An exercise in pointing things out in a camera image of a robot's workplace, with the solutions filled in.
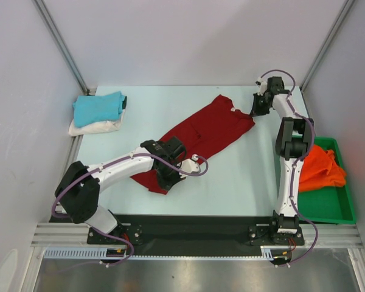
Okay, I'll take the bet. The orange t shirt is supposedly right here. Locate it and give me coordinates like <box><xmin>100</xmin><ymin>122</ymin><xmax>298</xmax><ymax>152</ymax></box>
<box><xmin>299</xmin><ymin>145</ymin><xmax>347</xmax><ymax>192</ymax></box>

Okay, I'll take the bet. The green plastic tray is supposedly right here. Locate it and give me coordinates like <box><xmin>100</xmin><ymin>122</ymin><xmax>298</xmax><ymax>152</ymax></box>
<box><xmin>298</xmin><ymin>137</ymin><xmax>356</xmax><ymax>224</ymax></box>

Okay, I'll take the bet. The folded teal t shirt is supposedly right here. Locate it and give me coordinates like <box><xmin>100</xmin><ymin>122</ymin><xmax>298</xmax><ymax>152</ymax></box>
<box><xmin>72</xmin><ymin>91</ymin><xmax>127</xmax><ymax>128</ymax></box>

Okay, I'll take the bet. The right aluminium corner post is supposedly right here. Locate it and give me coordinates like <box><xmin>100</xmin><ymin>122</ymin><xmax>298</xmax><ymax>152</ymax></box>
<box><xmin>300</xmin><ymin>0</ymin><xmax>357</xmax><ymax>93</ymax></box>

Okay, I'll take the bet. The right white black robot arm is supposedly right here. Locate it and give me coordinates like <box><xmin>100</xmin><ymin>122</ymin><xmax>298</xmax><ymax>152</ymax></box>
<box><xmin>250</xmin><ymin>76</ymin><xmax>315</xmax><ymax>244</ymax></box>

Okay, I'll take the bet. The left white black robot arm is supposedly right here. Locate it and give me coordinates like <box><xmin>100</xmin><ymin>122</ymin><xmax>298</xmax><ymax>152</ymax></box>
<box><xmin>55</xmin><ymin>137</ymin><xmax>199</xmax><ymax>243</ymax></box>

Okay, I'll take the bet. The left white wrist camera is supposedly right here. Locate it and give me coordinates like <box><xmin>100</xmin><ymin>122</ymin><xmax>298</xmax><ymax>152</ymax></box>
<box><xmin>179</xmin><ymin>154</ymin><xmax>201</xmax><ymax>178</ymax></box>

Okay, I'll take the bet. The dark red t shirt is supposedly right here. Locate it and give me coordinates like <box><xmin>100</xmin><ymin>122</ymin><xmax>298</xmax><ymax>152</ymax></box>
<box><xmin>129</xmin><ymin>94</ymin><xmax>256</xmax><ymax>195</ymax></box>

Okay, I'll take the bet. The aluminium corner post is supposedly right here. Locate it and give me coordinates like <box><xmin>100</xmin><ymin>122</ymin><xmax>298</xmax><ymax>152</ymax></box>
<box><xmin>32</xmin><ymin>0</ymin><xmax>89</xmax><ymax>96</ymax></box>
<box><xmin>300</xmin><ymin>0</ymin><xmax>357</xmax><ymax>93</ymax></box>

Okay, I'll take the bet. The aluminium frame rail front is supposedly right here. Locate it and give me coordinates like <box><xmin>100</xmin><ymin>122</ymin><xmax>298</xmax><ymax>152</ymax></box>
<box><xmin>31</xmin><ymin>223</ymin><xmax>363</xmax><ymax>248</ymax></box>

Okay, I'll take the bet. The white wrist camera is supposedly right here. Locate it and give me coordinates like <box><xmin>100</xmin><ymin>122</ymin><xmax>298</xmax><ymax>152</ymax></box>
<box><xmin>255</xmin><ymin>77</ymin><xmax>268</xmax><ymax>96</ymax></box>
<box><xmin>179</xmin><ymin>154</ymin><xmax>201</xmax><ymax>178</ymax></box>

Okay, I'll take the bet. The left grey cable duct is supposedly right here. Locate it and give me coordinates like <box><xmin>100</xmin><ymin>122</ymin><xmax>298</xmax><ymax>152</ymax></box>
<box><xmin>44</xmin><ymin>247</ymin><xmax>126</xmax><ymax>260</ymax></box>

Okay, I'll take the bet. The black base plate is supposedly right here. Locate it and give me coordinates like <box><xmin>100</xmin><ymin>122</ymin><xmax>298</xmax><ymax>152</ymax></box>
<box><xmin>48</xmin><ymin>212</ymin><xmax>307</xmax><ymax>258</ymax></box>

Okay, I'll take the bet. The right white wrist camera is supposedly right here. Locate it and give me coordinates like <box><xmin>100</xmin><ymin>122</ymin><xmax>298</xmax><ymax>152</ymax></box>
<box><xmin>255</xmin><ymin>77</ymin><xmax>268</xmax><ymax>96</ymax></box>

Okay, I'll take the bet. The folded white t shirt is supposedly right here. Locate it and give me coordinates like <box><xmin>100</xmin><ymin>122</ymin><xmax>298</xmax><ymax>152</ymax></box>
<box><xmin>68</xmin><ymin>109</ymin><xmax>126</xmax><ymax>137</ymax></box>

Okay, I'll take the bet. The left aluminium corner post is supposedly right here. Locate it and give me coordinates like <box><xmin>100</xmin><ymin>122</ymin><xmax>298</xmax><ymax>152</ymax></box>
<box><xmin>32</xmin><ymin>0</ymin><xmax>89</xmax><ymax>96</ymax></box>

